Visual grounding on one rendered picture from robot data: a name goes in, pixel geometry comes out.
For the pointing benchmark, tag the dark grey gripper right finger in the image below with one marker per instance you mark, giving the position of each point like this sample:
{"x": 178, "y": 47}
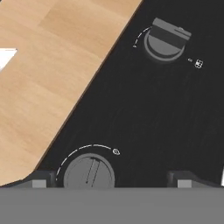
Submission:
{"x": 180, "y": 178}

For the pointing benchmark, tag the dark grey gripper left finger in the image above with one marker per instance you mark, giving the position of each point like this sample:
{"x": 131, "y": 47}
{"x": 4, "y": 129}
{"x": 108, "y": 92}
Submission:
{"x": 43, "y": 178}

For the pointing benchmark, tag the grey stove knob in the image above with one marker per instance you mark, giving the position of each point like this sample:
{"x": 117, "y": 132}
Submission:
{"x": 89, "y": 170}
{"x": 167, "y": 39}

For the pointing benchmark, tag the black stove front panel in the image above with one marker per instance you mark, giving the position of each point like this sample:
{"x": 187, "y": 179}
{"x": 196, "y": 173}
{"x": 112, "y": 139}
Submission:
{"x": 140, "y": 110}

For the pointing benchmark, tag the white object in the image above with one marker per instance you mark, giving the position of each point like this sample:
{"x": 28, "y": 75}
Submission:
{"x": 6, "y": 57}

